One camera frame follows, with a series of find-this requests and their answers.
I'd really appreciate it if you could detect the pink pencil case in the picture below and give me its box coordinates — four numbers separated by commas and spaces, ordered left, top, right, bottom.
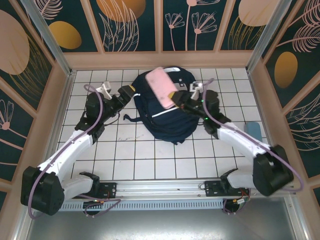
145, 66, 179, 110

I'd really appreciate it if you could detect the navy blue backpack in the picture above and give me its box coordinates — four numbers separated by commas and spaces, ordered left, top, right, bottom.
123, 65, 201, 146

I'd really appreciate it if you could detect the light blue pouch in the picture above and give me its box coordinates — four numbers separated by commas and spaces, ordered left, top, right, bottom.
244, 121, 262, 139

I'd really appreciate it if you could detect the grey metal sheet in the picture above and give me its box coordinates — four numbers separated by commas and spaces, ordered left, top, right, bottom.
24, 210, 304, 240

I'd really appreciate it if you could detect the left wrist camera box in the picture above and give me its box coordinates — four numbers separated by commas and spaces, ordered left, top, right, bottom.
99, 81, 113, 100

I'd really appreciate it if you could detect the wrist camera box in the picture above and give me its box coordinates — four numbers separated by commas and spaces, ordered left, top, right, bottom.
189, 82, 204, 100
99, 81, 113, 100

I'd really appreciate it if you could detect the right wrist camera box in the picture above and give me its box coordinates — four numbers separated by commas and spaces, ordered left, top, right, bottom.
189, 82, 204, 100

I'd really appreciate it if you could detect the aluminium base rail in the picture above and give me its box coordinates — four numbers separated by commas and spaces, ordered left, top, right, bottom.
23, 176, 300, 204

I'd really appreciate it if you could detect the aluminium frame post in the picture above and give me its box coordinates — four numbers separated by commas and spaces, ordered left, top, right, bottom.
19, 0, 77, 77
245, 0, 287, 74

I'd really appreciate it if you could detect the slotted grey cable duct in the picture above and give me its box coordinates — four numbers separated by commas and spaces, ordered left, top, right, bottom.
33, 201, 226, 211

